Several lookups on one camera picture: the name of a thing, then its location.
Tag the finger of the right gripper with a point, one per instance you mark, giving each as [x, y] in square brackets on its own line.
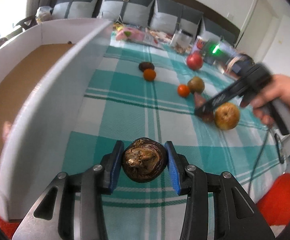
[238, 88]

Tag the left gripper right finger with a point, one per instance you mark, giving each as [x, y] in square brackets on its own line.
[235, 214]

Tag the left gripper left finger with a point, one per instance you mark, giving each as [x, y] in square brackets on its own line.
[74, 197]

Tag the yellow brown pear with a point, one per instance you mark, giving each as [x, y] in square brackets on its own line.
[227, 116]

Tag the small orange tangerine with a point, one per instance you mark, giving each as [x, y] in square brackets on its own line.
[149, 75]

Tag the dark brown mangosteen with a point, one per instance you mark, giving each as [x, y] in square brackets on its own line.
[144, 160]

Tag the dark red small fruit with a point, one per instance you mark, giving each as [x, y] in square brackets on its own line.
[199, 100]

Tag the green brown round fruit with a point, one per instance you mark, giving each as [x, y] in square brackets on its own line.
[196, 85]

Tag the red cushion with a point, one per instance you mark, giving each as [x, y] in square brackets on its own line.
[275, 204]

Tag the red pomegranate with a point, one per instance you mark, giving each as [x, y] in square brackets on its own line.
[194, 61]

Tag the grey white pillow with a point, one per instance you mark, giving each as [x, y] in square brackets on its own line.
[211, 30]
[68, 9]
[135, 12]
[169, 16]

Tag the clear jar black lid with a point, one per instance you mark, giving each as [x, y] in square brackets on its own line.
[180, 41]

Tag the dark mangosteen on blanket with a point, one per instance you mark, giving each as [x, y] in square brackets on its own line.
[145, 65]

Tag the teal plaid blanket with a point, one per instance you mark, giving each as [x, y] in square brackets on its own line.
[119, 104]

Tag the pink snack bag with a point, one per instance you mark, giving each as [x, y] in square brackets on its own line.
[130, 34]

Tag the white cardboard box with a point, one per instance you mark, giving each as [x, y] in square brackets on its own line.
[35, 147]

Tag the grey white pillow far left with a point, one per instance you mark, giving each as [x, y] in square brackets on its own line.
[68, 9]

